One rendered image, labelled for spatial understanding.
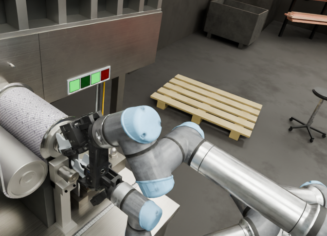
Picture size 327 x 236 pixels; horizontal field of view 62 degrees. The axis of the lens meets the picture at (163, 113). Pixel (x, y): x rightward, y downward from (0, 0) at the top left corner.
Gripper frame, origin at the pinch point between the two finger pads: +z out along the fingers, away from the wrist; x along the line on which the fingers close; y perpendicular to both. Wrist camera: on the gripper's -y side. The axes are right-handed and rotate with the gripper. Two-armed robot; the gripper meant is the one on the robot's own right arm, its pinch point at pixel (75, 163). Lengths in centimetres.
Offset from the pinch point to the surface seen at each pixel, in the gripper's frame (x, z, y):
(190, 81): -274, 92, -97
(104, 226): 0.9, -16.4, -19.1
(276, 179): -188, -62, -109
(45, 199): 13.8, -2.9, -3.9
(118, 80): -71, 46, -10
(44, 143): 12.2, -2.5, 18.0
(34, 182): 16.1, -2.3, 5.3
